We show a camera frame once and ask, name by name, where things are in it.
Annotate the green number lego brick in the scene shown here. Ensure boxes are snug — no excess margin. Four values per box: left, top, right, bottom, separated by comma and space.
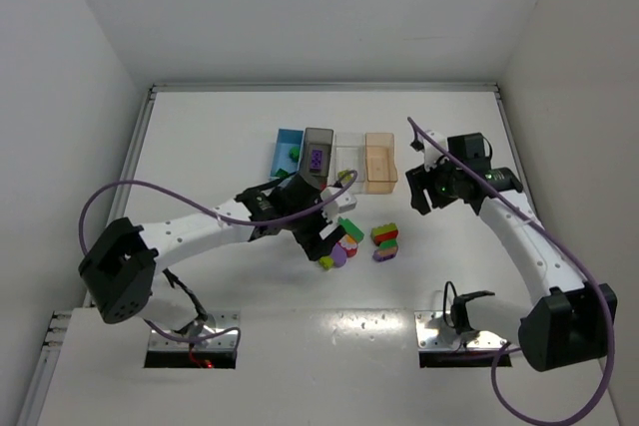
338, 217, 364, 243

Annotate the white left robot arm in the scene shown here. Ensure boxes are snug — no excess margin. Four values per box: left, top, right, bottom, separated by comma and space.
78, 172, 356, 344

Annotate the small green lego brick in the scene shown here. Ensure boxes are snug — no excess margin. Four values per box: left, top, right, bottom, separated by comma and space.
289, 147, 301, 161

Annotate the red flower lego brick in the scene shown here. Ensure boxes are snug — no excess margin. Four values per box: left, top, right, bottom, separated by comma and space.
337, 238, 358, 258

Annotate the clear transparent container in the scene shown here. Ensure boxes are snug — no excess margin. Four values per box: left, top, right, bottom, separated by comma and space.
332, 132, 366, 194

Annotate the lime lego brick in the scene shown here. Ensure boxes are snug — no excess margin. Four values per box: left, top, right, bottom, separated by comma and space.
319, 256, 334, 270

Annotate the purple rounded lego brick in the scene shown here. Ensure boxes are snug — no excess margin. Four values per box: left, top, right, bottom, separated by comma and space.
330, 244, 348, 267

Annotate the lime green lego stack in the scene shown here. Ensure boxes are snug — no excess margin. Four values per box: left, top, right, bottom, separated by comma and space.
370, 222, 398, 248

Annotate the amber transparent container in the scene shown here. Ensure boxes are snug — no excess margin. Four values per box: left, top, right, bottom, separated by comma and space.
364, 133, 397, 195

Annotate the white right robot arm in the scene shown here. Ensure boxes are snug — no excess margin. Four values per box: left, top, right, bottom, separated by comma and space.
405, 131, 617, 372

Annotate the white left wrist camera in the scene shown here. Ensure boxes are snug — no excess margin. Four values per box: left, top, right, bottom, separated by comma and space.
320, 187, 357, 219

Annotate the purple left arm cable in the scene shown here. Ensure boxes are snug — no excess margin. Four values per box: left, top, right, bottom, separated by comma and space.
79, 169, 359, 347

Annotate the blue container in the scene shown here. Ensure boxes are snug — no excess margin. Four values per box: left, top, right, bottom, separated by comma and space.
270, 129, 304, 180

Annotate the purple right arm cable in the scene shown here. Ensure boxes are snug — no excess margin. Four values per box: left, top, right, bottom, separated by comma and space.
406, 116, 616, 426

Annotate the dark green lego brick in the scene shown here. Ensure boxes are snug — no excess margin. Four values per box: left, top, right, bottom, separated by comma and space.
275, 169, 290, 180

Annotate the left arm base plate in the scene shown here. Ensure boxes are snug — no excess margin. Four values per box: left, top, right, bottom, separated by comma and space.
148, 310, 241, 359

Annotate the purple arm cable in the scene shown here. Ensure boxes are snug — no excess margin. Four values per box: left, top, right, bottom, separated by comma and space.
79, 169, 359, 347
406, 116, 616, 426

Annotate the smoky grey container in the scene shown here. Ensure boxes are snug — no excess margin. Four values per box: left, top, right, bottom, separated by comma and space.
300, 127, 333, 184

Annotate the purple butterfly lego brick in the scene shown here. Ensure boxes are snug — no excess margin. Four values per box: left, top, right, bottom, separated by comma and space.
372, 248, 398, 262

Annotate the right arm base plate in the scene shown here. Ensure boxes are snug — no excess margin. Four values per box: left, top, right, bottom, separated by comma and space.
414, 310, 506, 353

